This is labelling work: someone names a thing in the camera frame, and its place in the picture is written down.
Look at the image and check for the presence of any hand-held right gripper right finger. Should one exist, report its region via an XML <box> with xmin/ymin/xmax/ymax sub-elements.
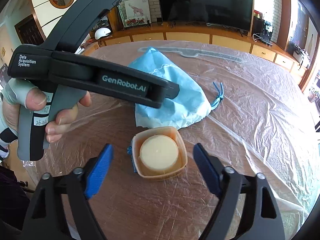
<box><xmin>193</xmin><ymin>142</ymin><xmax>285</xmax><ymax>240</ymax></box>

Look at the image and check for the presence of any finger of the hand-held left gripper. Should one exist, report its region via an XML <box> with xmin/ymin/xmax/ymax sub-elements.
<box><xmin>147</xmin><ymin>78</ymin><xmax>180</xmax><ymax>109</ymax></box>

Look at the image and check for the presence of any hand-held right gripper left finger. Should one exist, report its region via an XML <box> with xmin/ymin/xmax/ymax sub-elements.
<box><xmin>21</xmin><ymin>144</ymin><xmax>114</xmax><ymax>240</ymax></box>

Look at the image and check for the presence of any orange plastic container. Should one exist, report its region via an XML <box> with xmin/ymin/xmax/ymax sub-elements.
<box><xmin>132</xmin><ymin>126</ymin><xmax>188</xmax><ymax>182</ymax></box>

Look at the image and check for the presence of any person's left hand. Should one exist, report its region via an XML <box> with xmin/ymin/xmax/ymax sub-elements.
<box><xmin>0</xmin><ymin>79</ymin><xmax>92</xmax><ymax>145</ymax></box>

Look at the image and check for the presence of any small blue wrapper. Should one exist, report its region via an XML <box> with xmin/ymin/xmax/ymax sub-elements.
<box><xmin>126</xmin><ymin>145</ymin><xmax>140</xmax><ymax>174</ymax></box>

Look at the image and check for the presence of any white helmet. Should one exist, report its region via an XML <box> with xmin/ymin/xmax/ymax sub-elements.
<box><xmin>94</xmin><ymin>27</ymin><xmax>112</xmax><ymax>40</ymax></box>

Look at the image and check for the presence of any cream round disc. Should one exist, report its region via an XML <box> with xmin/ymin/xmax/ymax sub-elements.
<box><xmin>139</xmin><ymin>135</ymin><xmax>179</xmax><ymax>169</ymax></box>

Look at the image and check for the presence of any dark wooden door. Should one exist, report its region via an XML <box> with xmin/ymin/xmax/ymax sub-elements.
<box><xmin>14</xmin><ymin>15</ymin><xmax>45</xmax><ymax>47</ymax></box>

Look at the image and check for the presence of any red floral picture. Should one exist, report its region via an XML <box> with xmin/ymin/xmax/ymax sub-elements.
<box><xmin>125</xmin><ymin>17</ymin><xmax>145</xmax><ymax>27</ymax></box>

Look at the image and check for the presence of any elephant picture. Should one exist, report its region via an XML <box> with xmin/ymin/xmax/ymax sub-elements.
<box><xmin>124</xmin><ymin>0</ymin><xmax>150</xmax><ymax>20</ymax></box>

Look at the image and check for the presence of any person's dark clothing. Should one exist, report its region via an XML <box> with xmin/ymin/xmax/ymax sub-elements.
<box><xmin>0</xmin><ymin>164</ymin><xmax>34</xmax><ymax>230</ymax></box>

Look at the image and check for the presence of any black flat television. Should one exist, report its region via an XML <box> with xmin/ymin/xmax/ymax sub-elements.
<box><xmin>155</xmin><ymin>0</ymin><xmax>253</xmax><ymax>32</ymax></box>

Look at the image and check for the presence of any black coffee machine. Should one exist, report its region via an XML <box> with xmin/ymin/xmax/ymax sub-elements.
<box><xmin>252</xmin><ymin>17</ymin><xmax>274</xmax><ymax>45</ymax></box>

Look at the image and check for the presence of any white printer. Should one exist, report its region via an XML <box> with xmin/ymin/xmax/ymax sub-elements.
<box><xmin>292</xmin><ymin>44</ymin><xmax>310</xmax><ymax>67</ymax></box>

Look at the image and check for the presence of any blue drawstring bag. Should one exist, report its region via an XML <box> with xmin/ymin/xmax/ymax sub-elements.
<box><xmin>128</xmin><ymin>46</ymin><xmax>224</xmax><ymax>130</ymax></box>

